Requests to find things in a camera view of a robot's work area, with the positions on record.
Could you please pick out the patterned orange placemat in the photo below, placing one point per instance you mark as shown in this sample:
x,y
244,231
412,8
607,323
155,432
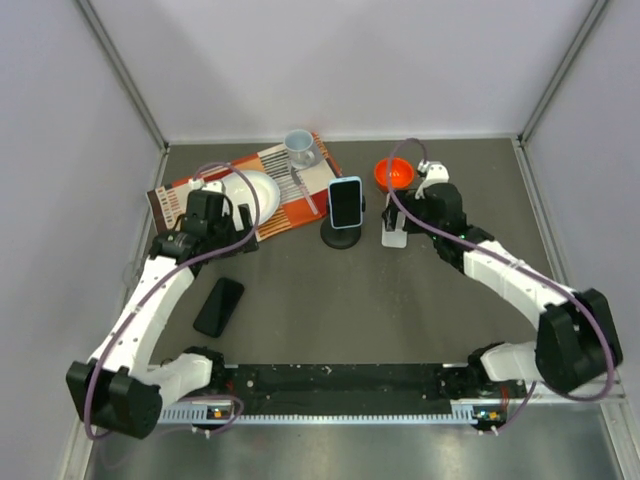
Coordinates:
x,y
167,202

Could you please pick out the light blue mug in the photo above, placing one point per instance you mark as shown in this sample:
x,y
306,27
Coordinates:
x,y
299,146

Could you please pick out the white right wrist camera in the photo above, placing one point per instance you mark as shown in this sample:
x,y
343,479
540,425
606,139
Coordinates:
x,y
431,173

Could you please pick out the black round-base phone stand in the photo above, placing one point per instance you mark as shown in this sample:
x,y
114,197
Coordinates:
x,y
344,238

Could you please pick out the knife with pink handle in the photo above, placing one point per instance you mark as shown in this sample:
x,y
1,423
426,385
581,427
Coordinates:
x,y
302,188

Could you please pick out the orange plastic bowl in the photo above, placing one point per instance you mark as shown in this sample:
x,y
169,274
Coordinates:
x,y
401,173

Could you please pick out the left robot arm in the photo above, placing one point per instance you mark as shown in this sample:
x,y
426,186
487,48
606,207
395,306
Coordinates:
x,y
115,390

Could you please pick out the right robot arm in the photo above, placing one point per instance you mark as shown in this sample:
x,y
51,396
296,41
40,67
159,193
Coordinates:
x,y
576,338

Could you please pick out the clear drinking glass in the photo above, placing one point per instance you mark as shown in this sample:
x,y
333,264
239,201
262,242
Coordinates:
x,y
132,272

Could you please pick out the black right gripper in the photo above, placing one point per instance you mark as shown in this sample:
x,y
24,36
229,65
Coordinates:
x,y
407,199

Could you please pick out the white plastic phone stand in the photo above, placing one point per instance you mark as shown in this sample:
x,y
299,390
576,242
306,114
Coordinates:
x,y
396,238

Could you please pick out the light blue smartphone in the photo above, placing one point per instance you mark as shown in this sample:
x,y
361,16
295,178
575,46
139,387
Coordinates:
x,y
345,198

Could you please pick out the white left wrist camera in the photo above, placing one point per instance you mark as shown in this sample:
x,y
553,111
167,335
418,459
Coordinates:
x,y
216,186

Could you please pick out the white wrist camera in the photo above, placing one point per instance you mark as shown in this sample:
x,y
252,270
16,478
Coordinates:
x,y
216,186
431,173

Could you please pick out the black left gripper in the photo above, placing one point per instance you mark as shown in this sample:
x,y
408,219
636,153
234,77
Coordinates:
x,y
237,236

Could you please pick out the black smartphone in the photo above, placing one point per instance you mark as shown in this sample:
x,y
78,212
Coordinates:
x,y
218,308

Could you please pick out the grey slotted cable duct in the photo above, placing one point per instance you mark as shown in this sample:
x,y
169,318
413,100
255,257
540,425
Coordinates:
x,y
217,415

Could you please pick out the white plate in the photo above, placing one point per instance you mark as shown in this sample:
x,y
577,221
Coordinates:
x,y
267,191

